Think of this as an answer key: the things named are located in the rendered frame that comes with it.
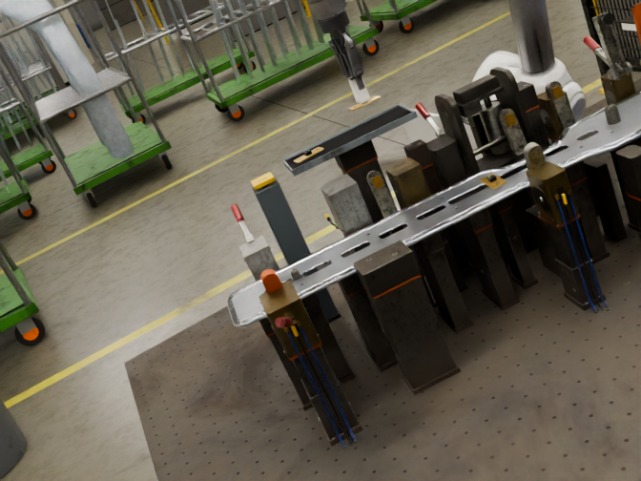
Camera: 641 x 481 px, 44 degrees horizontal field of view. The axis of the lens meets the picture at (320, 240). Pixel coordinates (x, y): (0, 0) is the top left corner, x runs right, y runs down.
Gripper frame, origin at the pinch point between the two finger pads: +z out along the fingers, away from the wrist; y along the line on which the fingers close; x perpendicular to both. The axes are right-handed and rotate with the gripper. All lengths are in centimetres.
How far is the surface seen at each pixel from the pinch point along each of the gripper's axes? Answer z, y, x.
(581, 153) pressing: 28, -40, -32
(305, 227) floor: 126, 266, -28
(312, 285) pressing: 29, -31, 38
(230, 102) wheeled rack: 100, 634, -83
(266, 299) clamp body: 23, -39, 50
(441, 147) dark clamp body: 20.0, -13.0, -10.7
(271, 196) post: 17.3, 6.2, 31.5
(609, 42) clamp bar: 13, -20, -61
